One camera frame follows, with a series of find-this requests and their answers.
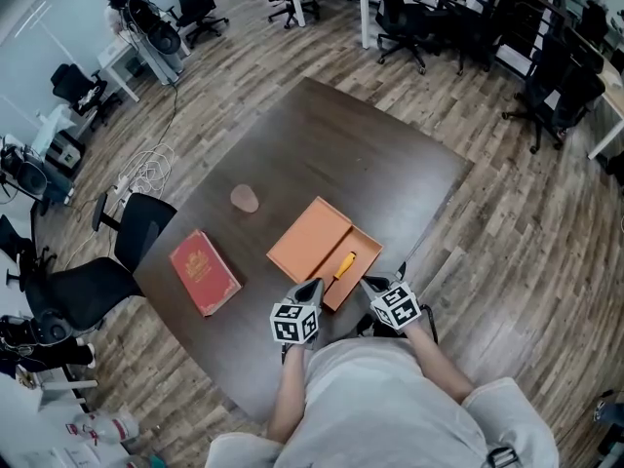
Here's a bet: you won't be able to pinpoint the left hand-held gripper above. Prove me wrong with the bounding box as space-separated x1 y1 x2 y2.
270 278 326 355

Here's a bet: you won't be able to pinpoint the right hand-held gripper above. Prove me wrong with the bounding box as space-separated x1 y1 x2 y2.
359 274 422 335

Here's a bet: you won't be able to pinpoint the small yellow tool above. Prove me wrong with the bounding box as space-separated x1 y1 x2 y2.
322 251 359 297

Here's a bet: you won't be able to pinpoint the orange box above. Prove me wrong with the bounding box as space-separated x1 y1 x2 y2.
265 195 384 313

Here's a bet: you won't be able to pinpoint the person's left forearm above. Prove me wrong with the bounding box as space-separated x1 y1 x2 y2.
266 346 308 443

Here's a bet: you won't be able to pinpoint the person's right forearm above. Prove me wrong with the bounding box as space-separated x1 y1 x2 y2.
404 322 475 404

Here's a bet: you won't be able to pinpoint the person's black trousers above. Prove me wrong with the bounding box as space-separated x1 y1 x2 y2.
358 317 409 340

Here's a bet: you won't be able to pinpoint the red hardcover book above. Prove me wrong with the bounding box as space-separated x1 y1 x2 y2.
169 228 243 318

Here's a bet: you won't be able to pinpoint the person's grey t-shirt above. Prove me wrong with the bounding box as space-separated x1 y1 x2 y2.
204 336 560 468

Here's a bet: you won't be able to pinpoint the white plastic bag red print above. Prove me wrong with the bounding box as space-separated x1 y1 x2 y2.
67 410 140 446

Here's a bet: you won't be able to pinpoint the white desk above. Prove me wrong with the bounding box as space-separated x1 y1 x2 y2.
0 372 98 468
97 31 191 104

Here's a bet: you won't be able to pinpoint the white cloth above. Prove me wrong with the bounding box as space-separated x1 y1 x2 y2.
31 103 77 153

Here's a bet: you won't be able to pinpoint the black metal railing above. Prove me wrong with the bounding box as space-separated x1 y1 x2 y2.
436 0 624 75

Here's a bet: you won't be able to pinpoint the black strap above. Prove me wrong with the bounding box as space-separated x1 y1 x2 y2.
419 303 440 345

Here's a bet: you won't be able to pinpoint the white cable bundle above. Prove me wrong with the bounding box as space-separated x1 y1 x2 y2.
114 143 176 199

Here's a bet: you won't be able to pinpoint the black strap buckle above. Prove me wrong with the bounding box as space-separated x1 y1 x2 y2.
485 446 521 468

